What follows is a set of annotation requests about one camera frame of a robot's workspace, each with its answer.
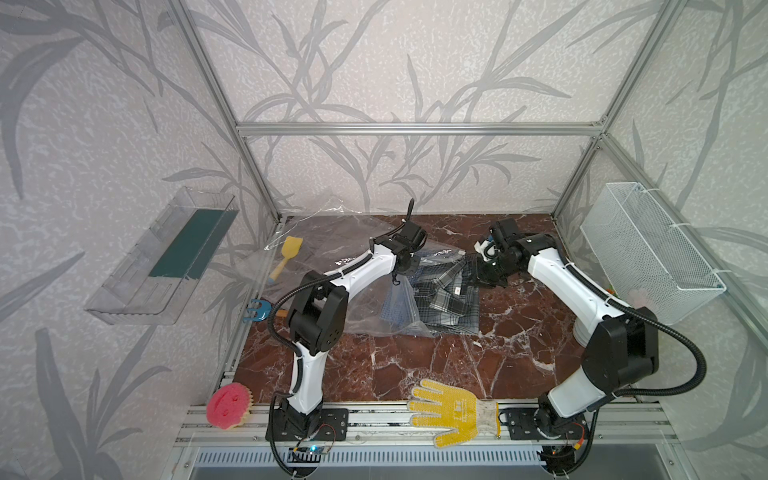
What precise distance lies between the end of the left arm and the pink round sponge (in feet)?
1.63

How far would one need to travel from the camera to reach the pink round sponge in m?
0.74

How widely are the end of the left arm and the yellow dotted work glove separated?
0.33m

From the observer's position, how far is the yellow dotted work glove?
0.74 m

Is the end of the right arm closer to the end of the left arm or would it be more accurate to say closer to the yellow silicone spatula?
the end of the left arm

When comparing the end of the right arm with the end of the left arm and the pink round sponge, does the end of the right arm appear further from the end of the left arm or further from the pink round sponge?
the pink round sponge

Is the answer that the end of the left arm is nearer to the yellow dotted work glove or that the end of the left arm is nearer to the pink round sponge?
the yellow dotted work glove

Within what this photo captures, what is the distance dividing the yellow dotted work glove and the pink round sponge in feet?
1.40

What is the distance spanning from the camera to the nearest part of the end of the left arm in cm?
69
